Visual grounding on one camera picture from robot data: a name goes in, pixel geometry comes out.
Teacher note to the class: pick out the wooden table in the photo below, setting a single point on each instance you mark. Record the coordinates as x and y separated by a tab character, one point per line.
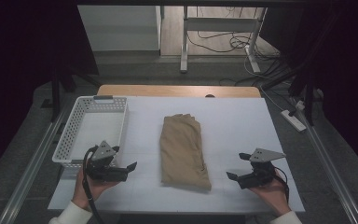
174	90

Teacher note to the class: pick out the metal frame rail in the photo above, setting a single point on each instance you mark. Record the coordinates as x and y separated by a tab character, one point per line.
332	168
31	168

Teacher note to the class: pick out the white metal desk frame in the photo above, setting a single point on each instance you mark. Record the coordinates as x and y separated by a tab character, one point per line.
220	24

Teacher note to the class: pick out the tan pants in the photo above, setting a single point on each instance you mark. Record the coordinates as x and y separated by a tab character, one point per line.
181	149

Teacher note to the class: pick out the person's right hand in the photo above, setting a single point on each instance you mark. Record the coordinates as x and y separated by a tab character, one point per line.
275	196

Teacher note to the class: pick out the dark curtain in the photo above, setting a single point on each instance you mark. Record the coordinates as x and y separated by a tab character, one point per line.
351	77
15	77

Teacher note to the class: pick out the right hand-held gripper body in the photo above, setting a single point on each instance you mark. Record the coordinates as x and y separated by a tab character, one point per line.
261	174

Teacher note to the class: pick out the white power strip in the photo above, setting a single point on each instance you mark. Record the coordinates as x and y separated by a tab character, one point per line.
293	120

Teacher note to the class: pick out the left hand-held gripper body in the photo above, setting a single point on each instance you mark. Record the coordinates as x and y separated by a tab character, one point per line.
103	153

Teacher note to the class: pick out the white perforated plastic basket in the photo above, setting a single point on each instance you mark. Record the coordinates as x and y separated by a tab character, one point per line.
74	130

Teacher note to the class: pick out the person's left hand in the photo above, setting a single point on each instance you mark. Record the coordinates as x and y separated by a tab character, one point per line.
84	193

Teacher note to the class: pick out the black metal stand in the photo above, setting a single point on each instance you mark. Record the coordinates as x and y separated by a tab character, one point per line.
59	90
307	77

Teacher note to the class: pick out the white cabinet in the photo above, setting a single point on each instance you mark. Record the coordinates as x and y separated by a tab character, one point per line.
118	28

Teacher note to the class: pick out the white table mat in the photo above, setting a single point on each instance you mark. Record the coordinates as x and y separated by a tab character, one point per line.
242	130

